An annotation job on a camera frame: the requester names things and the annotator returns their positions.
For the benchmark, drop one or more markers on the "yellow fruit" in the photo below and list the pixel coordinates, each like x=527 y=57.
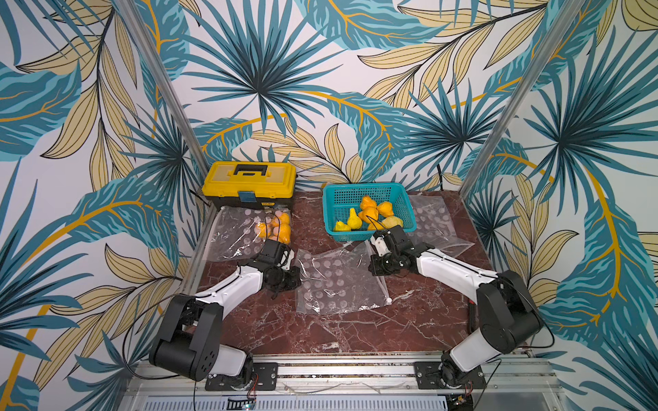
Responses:
x=375 y=227

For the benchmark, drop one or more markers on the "dotted zip-top bag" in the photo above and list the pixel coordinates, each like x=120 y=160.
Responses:
x=339 y=282
x=233 y=234

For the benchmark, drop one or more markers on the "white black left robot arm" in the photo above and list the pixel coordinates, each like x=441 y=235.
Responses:
x=188 y=340

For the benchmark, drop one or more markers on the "red black pipe wrench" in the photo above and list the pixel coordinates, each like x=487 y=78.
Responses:
x=472 y=317

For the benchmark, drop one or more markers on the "left aluminium frame post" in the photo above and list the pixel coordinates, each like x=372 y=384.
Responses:
x=138 y=30

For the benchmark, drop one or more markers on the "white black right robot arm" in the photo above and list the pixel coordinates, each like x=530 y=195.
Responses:
x=507 y=315

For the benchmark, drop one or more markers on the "aluminium frame post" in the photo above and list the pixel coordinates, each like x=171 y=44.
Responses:
x=138 y=30
x=544 y=54

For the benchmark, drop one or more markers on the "orange pear from bag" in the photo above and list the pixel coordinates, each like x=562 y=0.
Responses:
x=369 y=215

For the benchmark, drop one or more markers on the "right aluminium frame post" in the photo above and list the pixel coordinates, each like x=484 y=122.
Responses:
x=544 y=54

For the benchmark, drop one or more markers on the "clear zip-top bag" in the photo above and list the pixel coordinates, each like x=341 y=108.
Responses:
x=434 y=226

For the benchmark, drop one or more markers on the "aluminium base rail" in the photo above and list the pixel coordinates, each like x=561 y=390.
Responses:
x=390 y=381

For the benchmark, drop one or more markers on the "yellow pear long neck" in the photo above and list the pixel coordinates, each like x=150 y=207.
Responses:
x=354 y=221

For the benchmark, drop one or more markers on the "orange fruits in left bag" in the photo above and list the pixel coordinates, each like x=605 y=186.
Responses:
x=275 y=226

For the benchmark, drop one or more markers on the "teal plastic basket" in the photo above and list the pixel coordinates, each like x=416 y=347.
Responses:
x=339 y=199

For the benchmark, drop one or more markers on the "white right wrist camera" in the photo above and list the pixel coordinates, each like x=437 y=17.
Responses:
x=379 y=245

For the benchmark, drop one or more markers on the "yellow black toolbox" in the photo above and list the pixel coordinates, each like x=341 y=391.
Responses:
x=252 y=185

